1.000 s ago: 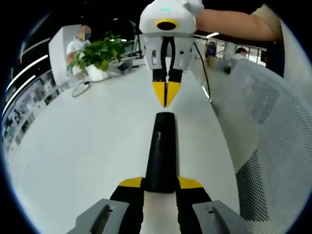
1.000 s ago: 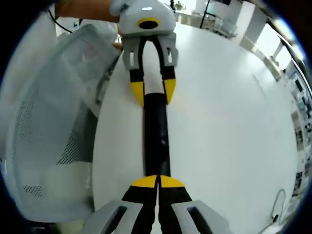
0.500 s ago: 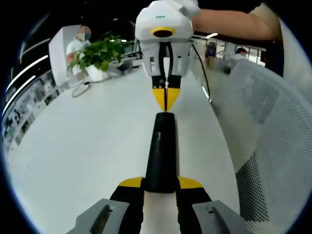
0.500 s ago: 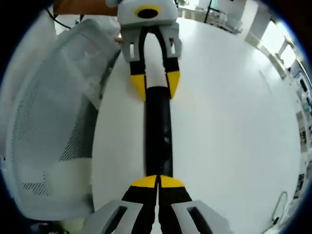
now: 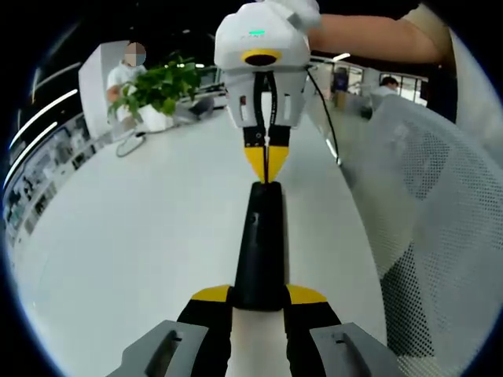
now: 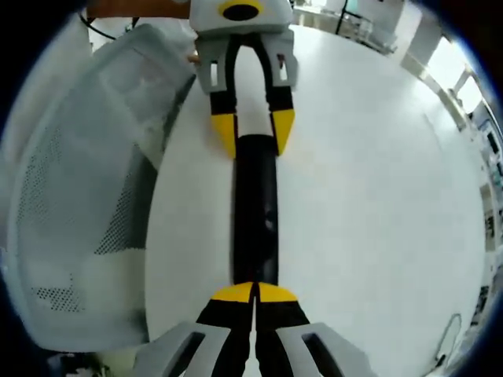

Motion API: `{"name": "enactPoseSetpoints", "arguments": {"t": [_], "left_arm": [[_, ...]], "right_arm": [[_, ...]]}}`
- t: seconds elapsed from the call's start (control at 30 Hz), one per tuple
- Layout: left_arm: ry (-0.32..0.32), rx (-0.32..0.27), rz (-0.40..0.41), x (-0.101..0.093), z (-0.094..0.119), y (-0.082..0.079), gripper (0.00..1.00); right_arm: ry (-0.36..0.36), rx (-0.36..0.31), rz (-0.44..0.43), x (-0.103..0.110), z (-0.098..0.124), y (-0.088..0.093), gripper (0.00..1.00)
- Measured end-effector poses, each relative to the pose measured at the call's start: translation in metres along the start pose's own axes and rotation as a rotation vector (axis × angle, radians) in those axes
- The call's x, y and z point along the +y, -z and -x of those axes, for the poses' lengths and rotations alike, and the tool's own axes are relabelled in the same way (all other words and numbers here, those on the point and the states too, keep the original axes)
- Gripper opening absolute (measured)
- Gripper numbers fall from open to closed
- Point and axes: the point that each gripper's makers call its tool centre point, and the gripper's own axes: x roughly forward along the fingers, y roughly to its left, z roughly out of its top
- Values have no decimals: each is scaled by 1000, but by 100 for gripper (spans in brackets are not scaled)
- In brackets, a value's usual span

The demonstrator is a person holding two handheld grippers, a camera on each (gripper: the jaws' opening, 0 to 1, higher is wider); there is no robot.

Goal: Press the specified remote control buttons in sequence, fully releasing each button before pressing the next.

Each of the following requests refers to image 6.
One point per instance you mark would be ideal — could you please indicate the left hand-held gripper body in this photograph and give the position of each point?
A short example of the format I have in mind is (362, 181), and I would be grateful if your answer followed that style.
(208, 19)

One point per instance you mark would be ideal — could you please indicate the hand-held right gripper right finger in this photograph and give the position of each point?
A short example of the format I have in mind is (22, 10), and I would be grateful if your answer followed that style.
(283, 125)

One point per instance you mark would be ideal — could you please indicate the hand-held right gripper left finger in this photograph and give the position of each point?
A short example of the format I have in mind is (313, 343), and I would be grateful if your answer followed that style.
(224, 125)

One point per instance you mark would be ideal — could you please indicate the black remote control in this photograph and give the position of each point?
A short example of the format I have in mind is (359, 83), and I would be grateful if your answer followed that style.
(255, 196)

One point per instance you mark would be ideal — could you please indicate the person's left hand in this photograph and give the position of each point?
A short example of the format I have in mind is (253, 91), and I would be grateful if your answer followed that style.
(193, 58)

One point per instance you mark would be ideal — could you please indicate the black pole stand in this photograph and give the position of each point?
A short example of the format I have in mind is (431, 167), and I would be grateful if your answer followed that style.
(341, 19)

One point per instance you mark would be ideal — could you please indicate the white mesh chair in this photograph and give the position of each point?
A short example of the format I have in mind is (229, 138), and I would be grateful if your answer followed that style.
(78, 176)

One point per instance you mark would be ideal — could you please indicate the bright window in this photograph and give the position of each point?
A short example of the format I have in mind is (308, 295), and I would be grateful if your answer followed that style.
(452, 70)

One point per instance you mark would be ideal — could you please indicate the white display wall shelf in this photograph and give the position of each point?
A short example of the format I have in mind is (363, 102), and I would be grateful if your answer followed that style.
(493, 220)

